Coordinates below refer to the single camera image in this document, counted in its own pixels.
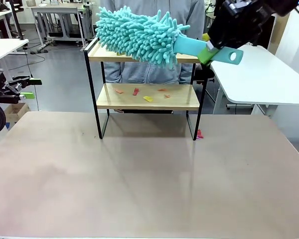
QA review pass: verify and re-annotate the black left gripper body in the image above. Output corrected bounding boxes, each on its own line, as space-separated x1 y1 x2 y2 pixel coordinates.
0 70 22 104

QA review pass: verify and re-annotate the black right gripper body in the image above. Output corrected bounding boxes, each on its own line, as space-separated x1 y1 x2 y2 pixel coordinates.
208 0 298 50

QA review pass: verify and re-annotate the teal chenille duster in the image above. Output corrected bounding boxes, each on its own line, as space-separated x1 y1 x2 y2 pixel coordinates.
94 5 244 71

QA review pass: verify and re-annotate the person's left forearm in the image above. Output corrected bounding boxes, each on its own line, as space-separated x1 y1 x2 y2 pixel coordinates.
178 62 193 85

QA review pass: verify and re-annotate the person's right forearm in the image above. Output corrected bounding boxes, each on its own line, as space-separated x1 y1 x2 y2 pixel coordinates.
103 61 123 84

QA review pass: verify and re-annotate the two-tier wood metal shelf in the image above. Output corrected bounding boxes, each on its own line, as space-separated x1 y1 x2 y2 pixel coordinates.
84 35 213 141

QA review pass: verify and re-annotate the black office chair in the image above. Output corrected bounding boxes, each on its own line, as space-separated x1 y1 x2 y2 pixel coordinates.
193 63 215 86

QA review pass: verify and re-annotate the cardboard box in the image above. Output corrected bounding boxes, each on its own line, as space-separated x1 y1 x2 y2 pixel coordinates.
4 102 31 123

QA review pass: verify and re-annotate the black monitor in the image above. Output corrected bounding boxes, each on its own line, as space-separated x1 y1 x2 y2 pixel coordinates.
249 14 276 49

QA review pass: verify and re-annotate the small white desk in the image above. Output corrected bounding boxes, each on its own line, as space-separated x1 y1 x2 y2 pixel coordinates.
0 38 30 75

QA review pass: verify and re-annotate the large white curved desk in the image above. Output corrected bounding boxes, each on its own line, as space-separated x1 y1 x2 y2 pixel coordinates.
210 44 299 118

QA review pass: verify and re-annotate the person's grey hoodie torso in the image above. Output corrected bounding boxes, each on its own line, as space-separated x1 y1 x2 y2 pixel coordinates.
99 0 205 85

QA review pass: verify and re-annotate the black stand pole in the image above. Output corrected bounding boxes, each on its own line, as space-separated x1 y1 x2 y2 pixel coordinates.
9 0 25 41

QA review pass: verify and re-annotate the grey-framed lab table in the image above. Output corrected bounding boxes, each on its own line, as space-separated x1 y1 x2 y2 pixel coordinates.
29 1 97 52

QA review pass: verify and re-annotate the black floor cable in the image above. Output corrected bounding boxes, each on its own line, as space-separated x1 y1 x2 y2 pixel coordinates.
21 44 46 78

